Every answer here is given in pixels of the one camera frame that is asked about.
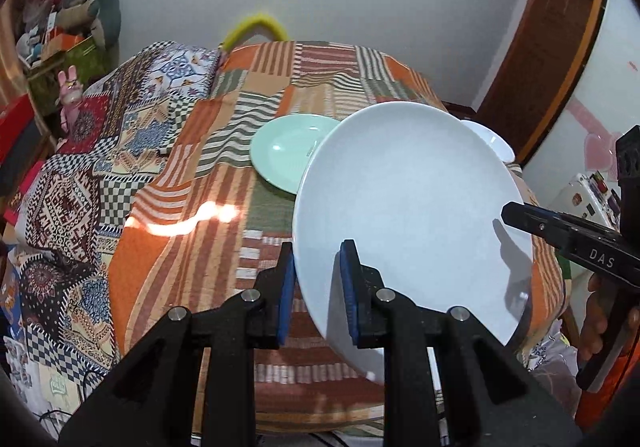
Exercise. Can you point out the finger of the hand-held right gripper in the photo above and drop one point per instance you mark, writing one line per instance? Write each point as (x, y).
(535, 222)

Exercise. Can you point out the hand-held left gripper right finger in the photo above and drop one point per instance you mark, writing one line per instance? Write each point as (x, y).
(349, 297)

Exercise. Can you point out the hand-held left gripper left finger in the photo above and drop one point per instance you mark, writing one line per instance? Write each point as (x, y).
(286, 297)

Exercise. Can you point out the white bowl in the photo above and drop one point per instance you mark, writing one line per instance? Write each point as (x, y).
(492, 142)

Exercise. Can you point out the large white plate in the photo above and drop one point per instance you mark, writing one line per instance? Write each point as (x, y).
(410, 187)

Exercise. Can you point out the person's right hand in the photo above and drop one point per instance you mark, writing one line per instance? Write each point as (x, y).
(592, 322)

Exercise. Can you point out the white fridge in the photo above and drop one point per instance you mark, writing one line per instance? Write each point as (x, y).
(565, 199)

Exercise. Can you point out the pale green plate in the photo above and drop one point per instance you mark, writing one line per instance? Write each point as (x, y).
(280, 152)

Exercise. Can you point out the brown wooden door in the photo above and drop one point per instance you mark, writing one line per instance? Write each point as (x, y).
(545, 52)

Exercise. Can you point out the orange striped patchwork blanket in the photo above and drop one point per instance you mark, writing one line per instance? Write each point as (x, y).
(225, 127)

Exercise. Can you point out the patterned checkered quilt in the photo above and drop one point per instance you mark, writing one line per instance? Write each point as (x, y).
(100, 167)

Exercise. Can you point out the yellow padded hoop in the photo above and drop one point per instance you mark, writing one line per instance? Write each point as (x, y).
(250, 23)

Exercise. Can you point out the pink bunny toy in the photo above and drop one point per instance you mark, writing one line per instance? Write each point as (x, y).
(70, 87)

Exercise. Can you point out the red box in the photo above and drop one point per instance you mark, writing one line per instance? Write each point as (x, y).
(12, 127)

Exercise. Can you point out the green cardboard box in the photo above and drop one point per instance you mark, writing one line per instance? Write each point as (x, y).
(55, 72)

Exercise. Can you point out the brown striped curtain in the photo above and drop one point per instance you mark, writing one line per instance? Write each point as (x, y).
(10, 72)

